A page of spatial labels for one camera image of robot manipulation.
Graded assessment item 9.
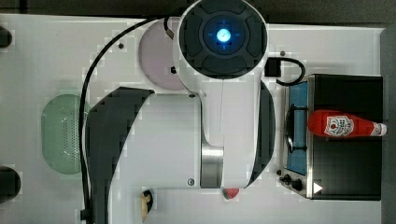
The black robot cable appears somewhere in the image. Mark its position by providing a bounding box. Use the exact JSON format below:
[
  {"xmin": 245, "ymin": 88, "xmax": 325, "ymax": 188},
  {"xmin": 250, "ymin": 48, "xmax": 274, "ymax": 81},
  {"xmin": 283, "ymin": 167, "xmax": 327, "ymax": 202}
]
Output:
[{"xmin": 78, "ymin": 17, "xmax": 163, "ymax": 222}]

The black camera mount left bottom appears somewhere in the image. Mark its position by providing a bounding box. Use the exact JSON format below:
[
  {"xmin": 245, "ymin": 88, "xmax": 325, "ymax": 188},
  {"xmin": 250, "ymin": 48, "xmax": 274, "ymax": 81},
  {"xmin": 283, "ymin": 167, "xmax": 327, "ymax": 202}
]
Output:
[{"xmin": 0, "ymin": 166, "xmax": 21, "ymax": 203}]

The black oven door handle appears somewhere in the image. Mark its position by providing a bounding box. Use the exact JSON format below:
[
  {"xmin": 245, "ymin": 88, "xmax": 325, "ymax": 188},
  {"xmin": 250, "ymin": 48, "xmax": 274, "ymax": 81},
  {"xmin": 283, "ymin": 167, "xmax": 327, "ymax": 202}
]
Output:
[{"xmin": 285, "ymin": 104, "xmax": 308, "ymax": 153}]

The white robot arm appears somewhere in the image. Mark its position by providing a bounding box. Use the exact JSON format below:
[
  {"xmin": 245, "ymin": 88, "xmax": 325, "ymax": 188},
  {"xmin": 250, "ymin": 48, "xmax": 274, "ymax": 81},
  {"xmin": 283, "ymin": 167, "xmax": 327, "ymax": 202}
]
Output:
[{"xmin": 82, "ymin": 0, "xmax": 276, "ymax": 224}]

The tan plush toy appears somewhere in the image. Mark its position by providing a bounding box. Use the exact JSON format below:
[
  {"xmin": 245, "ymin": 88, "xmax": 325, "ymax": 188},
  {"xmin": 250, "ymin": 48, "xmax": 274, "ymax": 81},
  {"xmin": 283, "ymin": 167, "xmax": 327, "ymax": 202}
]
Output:
[{"xmin": 140, "ymin": 190, "xmax": 153, "ymax": 221}]

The red plush ketchup bottle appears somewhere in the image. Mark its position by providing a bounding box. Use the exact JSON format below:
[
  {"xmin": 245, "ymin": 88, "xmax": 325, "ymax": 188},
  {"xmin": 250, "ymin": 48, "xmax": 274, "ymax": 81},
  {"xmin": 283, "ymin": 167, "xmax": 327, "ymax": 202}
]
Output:
[{"xmin": 307, "ymin": 110, "xmax": 388, "ymax": 138}]

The black camera mount left top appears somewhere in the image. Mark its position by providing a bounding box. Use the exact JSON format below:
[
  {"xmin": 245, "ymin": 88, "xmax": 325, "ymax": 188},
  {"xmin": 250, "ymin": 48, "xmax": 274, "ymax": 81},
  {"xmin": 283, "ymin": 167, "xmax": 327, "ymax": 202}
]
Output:
[{"xmin": 0, "ymin": 27, "xmax": 12, "ymax": 49}]

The black toaster oven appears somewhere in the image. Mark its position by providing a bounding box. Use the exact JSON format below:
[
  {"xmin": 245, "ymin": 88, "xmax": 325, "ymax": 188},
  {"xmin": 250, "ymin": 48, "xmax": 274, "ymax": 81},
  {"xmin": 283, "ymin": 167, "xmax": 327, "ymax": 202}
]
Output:
[{"xmin": 278, "ymin": 75, "xmax": 383, "ymax": 201}]

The red plush strawberry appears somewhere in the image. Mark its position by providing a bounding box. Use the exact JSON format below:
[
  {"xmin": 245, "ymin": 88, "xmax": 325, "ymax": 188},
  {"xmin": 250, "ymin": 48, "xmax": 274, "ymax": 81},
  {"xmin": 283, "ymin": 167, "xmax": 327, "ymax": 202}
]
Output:
[{"xmin": 222, "ymin": 188, "xmax": 240, "ymax": 200}]

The green perforated colander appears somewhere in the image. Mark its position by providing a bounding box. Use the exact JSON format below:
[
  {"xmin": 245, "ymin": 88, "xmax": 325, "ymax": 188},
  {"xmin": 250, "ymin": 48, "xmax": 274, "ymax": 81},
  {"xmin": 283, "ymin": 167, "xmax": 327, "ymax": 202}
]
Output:
[{"xmin": 41, "ymin": 94, "xmax": 81, "ymax": 175}]

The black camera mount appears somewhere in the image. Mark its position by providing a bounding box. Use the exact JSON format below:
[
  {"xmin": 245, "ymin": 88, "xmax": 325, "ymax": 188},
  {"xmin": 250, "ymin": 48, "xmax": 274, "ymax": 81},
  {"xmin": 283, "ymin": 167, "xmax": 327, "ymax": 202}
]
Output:
[
  {"xmin": 0, "ymin": 27, "xmax": 12, "ymax": 49},
  {"xmin": 0, "ymin": 166, "xmax": 21, "ymax": 203}
]

